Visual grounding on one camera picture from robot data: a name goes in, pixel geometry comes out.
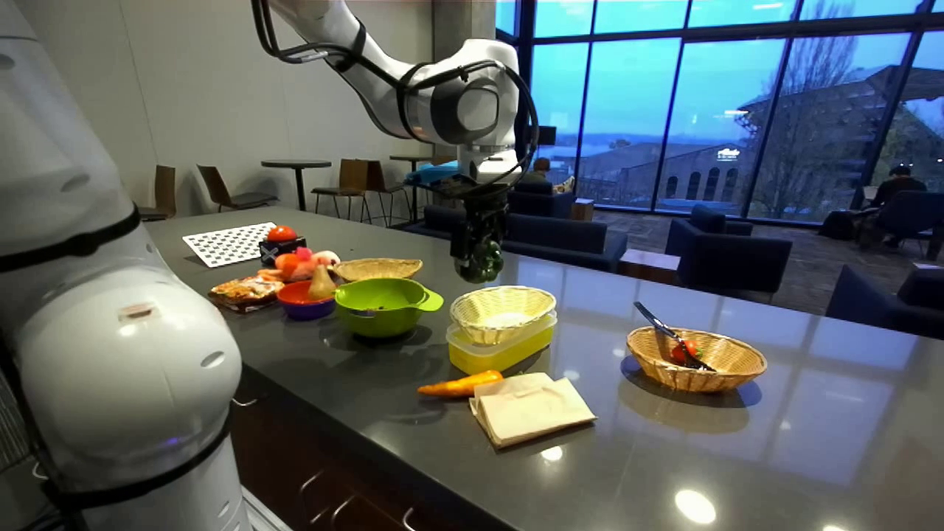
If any low coffee table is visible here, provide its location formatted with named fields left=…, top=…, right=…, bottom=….
left=615, top=245, right=685, bottom=282

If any white woven basket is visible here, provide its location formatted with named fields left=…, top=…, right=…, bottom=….
left=447, top=282, right=561, bottom=348

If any orange carrot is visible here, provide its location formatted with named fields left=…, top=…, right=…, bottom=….
left=416, top=369, right=508, bottom=401

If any checkered calibration board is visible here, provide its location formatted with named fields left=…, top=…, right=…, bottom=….
left=180, top=220, right=278, bottom=271

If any orange button black box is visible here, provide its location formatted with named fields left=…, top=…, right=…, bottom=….
left=257, top=223, right=308, bottom=267

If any grey metal utensil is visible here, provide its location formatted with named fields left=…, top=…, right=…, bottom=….
left=630, top=298, right=720, bottom=373

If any seated background person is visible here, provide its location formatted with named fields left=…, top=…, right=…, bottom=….
left=870, top=158, right=929, bottom=215

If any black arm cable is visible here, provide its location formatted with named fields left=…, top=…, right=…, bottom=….
left=247, top=0, right=542, bottom=189

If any orange pink plush toy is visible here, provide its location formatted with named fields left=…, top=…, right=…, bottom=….
left=275, top=245, right=342, bottom=289

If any green plastic bowl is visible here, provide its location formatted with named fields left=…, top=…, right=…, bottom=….
left=329, top=274, right=446, bottom=342

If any high round table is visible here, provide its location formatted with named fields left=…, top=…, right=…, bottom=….
left=258, top=158, right=332, bottom=212

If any large glass window wall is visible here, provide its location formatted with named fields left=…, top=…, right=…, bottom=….
left=496, top=0, right=944, bottom=230

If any teal seat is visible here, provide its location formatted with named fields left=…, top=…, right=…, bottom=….
left=400, top=158, right=466, bottom=190

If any yellow-brown pear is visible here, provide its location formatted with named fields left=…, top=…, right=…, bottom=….
left=304, top=261, right=338, bottom=305

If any dark blue armchair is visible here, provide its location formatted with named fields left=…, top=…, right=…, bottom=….
left=664, top=202, right=794, bottom=298

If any yellow plastic container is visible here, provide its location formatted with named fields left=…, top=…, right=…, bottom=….
left=446, top=313, right=561, bottom=376

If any instant noodle packet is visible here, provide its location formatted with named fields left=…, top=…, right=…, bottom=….
left=208, top=271, right=289, bottom=305

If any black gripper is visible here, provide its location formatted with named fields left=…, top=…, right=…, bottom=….
left=450, top=176, right=515, bottom=277

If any long dark blue sofa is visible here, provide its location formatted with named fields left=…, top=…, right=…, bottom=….
left=497, top=208, right=630, bottom=274

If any beige folded napkin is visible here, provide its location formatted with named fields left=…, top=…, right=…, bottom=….
left=466, top=369, right=598, bottom=451

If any wooden chair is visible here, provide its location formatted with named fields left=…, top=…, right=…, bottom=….
left=363, top=158, right=409, bottom=223
left=308, top=155, right=372, bottom=223
left=136, top=161, right=180, bottom=220
left=195, top=161, right=278, bottom=212

